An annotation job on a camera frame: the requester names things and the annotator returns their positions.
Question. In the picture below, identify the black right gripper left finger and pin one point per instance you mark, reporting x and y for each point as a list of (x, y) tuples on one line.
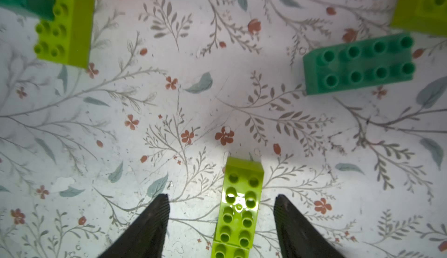
[(145, 237)]

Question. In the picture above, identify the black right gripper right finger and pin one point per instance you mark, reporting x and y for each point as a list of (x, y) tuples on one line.
[(296, 235)]

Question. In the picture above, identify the extra dark green lego brick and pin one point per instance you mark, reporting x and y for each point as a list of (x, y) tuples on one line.
[(360, 64)]

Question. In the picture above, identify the long lime green lego brick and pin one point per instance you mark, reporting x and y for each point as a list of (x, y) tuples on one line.
[(67, 38)]

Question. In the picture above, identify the extra lime green lego brick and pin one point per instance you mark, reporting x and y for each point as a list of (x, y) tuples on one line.
[(425, 16)]

